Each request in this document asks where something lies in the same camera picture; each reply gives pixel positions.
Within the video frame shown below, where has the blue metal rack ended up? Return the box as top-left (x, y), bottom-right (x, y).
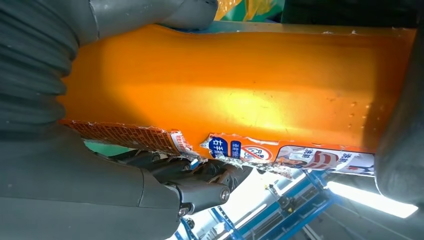
top-left (173, 170), bottom-right (336, 240)

